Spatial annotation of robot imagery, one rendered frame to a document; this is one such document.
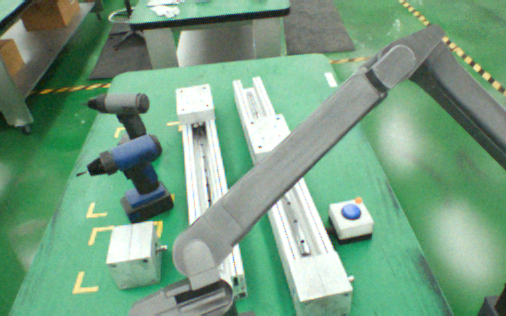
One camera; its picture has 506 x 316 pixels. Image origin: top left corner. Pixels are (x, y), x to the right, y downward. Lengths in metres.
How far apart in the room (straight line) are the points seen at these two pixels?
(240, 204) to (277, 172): 0.07
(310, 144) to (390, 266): 0.48
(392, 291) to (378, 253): 0.10
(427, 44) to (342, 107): 0.17
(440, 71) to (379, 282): 0.47
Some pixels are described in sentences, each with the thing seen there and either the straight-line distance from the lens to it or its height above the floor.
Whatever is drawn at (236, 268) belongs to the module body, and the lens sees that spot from 0.84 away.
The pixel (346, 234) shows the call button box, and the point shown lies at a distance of 0.95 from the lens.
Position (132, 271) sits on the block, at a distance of 0.93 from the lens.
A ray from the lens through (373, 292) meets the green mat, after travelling 0.92.
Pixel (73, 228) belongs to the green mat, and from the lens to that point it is 1.16.
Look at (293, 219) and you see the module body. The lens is 0.95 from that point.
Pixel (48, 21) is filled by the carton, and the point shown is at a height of 0.30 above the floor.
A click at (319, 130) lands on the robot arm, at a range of 0.56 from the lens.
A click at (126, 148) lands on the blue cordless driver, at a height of 1.00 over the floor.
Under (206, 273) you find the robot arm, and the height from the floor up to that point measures 1.14.
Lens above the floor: 1.54
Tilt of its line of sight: 38 degrees down
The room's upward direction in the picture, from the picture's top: 5 degrees counter-clockwise
